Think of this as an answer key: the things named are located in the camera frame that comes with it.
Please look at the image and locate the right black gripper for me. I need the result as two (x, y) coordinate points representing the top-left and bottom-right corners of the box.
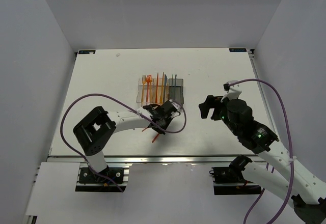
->
(198, 96), (239, 136)

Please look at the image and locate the yellow-orange knife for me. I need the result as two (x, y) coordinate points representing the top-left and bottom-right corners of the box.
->
(159, 72), (165, 104)

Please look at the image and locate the blue knife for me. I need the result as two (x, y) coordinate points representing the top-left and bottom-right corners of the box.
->
(162, 74), (168, 103)

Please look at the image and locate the red-orange fork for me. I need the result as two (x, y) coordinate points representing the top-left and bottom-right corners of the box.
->
(145, 75), (151, 103)

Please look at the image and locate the red-orange knife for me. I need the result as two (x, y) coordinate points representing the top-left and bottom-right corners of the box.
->
(155, 73), (159, 103)

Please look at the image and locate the blue chopstick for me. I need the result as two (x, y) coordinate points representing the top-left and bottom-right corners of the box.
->
(173, 74), (177, 100)
(170, 74), (175, 99)

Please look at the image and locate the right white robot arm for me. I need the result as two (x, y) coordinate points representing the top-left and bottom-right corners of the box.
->
(199, 95), (325, 223)

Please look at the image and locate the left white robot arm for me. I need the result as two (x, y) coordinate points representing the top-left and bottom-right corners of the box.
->
(73, 100), (181, 183)

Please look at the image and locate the amber plastic container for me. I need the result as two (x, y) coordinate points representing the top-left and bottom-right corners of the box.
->
(149, 76), (169, 105)

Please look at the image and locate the clear plastic container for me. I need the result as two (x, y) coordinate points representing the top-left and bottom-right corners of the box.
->
(136, 75), (155, 106)

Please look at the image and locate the smoky grey plastic container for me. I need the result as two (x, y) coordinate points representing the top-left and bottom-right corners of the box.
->
(168, 78), (184, 105)

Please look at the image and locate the right blue table sticker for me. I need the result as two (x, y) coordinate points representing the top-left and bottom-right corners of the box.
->
(229, 48), (247, 52)

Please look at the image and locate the blue table sticker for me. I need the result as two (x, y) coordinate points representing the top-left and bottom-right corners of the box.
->
(229, 48), (247, 52)
(78, 50), (96, 54)

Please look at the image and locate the left blue table sticker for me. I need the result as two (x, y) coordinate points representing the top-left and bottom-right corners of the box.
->
(78, 50), (96, 54)

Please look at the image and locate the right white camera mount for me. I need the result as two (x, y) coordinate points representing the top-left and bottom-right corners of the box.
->
(221, 80), (242, 103)

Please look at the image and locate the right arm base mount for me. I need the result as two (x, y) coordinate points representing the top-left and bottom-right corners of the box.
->
(209, 155), (262, 195)

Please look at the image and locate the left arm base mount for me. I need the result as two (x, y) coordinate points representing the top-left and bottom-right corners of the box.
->
(75, 166), (128, 192)

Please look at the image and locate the aluminium table rail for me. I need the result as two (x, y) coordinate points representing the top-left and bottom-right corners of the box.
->
(46, 155), (266, 163)

